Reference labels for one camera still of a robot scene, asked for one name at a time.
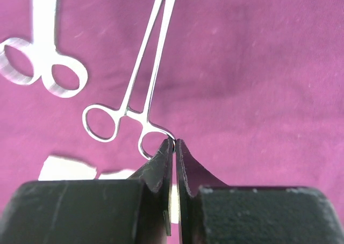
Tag steel forceps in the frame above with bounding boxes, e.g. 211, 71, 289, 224
82, 0, 180, 159
1, 0, 88, 98

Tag white gauze pad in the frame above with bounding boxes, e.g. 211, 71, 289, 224
98, 169, 134, 180
170, 184, 180, 224
38, 155, 97, 181

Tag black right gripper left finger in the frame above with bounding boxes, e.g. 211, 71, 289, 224
1, 138, 174, 243

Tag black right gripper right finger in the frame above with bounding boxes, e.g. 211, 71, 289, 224
176, 139, 343, 243

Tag purple cloth mat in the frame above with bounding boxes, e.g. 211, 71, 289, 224
0, 0, 344, 187

